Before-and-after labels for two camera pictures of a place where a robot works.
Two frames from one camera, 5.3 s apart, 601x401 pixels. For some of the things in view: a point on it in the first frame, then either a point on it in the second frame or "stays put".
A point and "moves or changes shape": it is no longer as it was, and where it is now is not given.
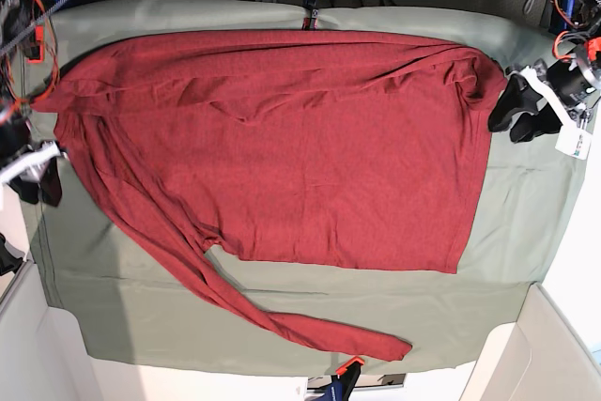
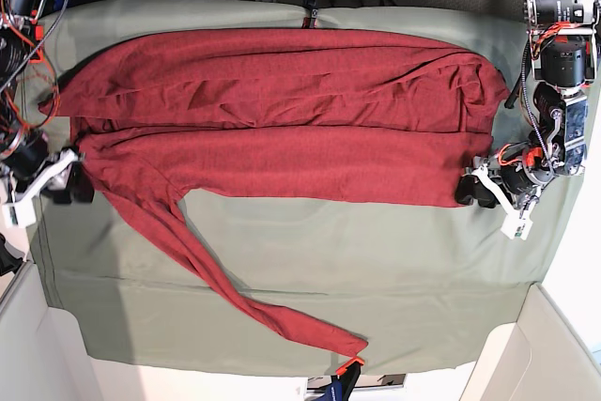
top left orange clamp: [39, 38] stays put
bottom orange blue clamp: [343, 383] stays put
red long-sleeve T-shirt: [351, 148] moves or changes shape
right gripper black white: [570, 84] to [516, 173]
